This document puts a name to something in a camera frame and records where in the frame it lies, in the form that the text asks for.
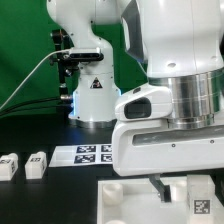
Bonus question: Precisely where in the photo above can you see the white square table top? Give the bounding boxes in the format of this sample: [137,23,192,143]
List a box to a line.
[97,176,224,224]

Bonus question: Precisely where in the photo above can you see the black cables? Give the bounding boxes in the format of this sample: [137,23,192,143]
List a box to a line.
[0,96,68,118]

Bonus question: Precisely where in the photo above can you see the white cable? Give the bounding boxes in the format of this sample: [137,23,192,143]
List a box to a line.
[0,49,73,113]

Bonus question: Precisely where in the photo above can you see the black camera stand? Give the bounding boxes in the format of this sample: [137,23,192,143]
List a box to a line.
[49,29,104,114]

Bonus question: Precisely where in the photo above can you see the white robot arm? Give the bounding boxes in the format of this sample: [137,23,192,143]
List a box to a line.
[47,0,224,198]

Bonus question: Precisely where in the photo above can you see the white sheet with tags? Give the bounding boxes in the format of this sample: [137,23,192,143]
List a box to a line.
[49,144,112,167]

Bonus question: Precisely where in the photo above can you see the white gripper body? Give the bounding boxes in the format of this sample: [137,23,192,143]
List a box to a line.
[112,116,224,176]

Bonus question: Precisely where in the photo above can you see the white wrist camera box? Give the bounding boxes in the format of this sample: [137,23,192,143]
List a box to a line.
[115,83,173,122]

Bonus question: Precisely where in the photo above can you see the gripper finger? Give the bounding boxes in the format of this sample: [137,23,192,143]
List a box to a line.
[149,174,171,203]

